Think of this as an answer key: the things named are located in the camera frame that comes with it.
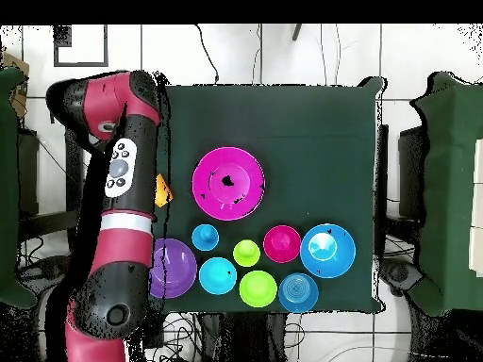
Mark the large pink bowl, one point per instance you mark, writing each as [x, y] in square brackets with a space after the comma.
[211, 203]

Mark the orange cup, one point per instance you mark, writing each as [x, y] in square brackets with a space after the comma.
[163, 194]

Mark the large purple bowl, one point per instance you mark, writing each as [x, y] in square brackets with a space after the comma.
[181, 271]

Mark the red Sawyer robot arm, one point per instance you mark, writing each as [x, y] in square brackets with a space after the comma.
[124, 241]

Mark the blue cup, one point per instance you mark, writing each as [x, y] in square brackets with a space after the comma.
[205, 238]

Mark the green cup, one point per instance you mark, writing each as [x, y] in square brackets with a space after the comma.
[246, 254]

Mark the small red bowl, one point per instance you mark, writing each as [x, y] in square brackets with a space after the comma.
[282, 244]

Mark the small cyan bowl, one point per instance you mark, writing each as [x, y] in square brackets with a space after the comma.
[217, 277]

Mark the small green bowl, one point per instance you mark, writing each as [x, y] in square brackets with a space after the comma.
[258, 289]

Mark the dark green tablecloth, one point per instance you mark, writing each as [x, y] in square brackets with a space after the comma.
[302, 113]

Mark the small blue bowl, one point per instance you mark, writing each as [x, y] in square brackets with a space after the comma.
[298, 293]

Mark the large blue bowl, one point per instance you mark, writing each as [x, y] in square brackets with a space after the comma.
[339, 260]

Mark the dark grey machine base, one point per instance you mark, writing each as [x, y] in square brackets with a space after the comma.
[400, 273]
[45, 269]

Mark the green cloth side table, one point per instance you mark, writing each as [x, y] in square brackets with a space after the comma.
[449, 188]
[7, 188]

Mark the white stacked boxes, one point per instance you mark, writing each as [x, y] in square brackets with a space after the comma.
[478, 169]

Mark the cardboard box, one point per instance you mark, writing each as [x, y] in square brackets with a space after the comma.
[15, 62]

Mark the black pedestal column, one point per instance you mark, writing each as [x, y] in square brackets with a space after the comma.
[241, 339]

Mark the black metal frame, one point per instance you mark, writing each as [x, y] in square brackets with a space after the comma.
[45, 224]
[411, 169]

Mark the black floor marker frame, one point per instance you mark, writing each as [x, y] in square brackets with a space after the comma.
[62, 36]

